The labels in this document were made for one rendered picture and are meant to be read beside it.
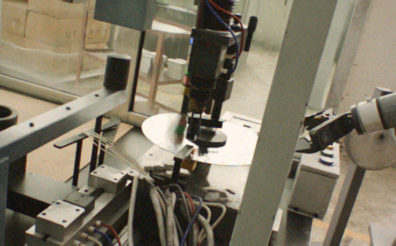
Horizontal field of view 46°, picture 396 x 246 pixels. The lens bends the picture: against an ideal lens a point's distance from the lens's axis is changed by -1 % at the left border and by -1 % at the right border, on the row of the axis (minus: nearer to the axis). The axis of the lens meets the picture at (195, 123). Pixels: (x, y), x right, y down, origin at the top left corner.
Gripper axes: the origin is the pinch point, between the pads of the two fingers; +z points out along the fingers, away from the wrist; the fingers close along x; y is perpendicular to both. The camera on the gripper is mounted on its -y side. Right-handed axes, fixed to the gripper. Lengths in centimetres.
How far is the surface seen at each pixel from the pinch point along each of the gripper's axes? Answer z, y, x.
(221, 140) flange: 13.0, -1.5, 4.5
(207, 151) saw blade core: 14.0, -8.8, 4.0
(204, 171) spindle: 20.3, -1.6, -2.1
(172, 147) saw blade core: 20.0, -13.5, 7.9
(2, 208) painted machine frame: 28, -56, 12
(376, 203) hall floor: 18, 228, -106
